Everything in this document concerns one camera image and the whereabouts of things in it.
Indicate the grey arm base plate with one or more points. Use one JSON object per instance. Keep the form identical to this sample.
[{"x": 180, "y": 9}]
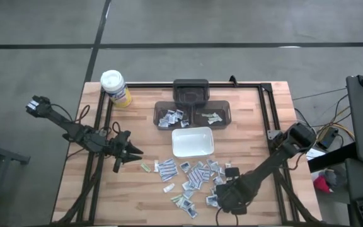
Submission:
[{"x": 274, "y": 134}]

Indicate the green white packet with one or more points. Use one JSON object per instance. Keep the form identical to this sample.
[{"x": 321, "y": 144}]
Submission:
[{"x": 214, "y": 120}]

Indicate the black diagonal bar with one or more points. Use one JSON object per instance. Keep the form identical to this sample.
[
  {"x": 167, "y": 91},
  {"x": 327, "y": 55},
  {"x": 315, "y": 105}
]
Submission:
[{"x": 329, "y": 156}]

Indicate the black table frame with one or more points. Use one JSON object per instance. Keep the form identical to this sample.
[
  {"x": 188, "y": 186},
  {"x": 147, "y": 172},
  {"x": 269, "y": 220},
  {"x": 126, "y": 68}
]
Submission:
[{"x": 247, "y": 85}]

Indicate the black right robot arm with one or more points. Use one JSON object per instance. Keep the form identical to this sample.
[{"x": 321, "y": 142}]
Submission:
[{"x": 273, "y": 160}]

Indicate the green striped strip packet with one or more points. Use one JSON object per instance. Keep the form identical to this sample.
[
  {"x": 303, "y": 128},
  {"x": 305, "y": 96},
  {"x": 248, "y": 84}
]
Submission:
[
  {"x": 176, "y": 198},
  {"x": 146, "y": 167},
  {"x": 206, "y": 114}
]

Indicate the Lysol wipes canister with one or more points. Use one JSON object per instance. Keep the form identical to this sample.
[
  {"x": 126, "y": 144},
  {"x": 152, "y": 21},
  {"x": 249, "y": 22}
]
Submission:
[{"x": 113, "y": 85}]

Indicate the red cloth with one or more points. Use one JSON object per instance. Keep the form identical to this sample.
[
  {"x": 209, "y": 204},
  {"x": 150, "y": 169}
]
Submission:
[{"x": 321, "y": 184}]

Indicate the white plastic bin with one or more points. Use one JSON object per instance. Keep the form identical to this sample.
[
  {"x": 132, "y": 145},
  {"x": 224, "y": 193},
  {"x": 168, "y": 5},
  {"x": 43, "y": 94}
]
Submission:
[{"x": 192, "y": 142}]

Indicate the blue striped bandage packet pile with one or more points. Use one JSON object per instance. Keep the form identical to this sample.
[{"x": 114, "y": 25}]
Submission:
[{"x": 195, "y": 178}]

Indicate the black clamp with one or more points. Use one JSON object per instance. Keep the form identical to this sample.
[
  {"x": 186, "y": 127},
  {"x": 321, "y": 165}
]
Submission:
[
  {"x": 232, "y": 80},
  {"x": 68, "y": 137}
]

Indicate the grey translucent plastic bin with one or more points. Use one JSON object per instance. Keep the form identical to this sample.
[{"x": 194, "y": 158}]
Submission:
[
  {"x": 156, "y": 107},
  {"x": 191, "y": 91},
  {"x": 222, "y": 105}
]

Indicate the plain white packet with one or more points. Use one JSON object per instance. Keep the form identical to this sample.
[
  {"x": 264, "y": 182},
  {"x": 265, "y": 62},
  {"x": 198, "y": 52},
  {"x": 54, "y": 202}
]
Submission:
[{"x": 216, "y": 114}]

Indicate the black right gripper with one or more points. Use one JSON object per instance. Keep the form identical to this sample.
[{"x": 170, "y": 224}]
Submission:
[{"x": 235, "y": 195}]

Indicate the grey cloth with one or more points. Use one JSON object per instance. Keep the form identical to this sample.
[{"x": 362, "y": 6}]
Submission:
[{"x": 332, "y": 177}]

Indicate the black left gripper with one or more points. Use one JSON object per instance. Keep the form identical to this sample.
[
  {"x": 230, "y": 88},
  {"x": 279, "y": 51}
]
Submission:
[{"x": 120, "y": 146}]

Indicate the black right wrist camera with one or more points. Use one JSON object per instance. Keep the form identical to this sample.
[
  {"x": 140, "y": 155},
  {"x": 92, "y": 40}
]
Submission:
[{"x": 232, "y": 172}]

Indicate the white printed text packet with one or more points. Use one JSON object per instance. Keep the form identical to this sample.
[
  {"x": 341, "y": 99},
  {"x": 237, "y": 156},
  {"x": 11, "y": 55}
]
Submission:
[
  {"x": 165, "y": 117},
  {"x": 184, "y": 123}
]

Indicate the white paper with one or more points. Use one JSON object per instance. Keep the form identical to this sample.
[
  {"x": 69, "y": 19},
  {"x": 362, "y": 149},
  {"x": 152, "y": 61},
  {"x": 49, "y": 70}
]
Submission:
[{"x": 314, "y": 153}]

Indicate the thin white crumpled packet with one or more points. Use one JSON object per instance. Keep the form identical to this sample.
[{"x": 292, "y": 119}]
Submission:
[{"x": 169, "y": 188}]

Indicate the black blue power box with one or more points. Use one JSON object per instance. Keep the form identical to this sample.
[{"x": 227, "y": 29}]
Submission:
[{"x": 326, "y": 140}]

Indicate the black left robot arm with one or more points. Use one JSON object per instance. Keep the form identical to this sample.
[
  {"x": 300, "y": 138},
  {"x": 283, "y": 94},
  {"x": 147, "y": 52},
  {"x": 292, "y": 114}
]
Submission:
[{"x": 68, "y": 124}]

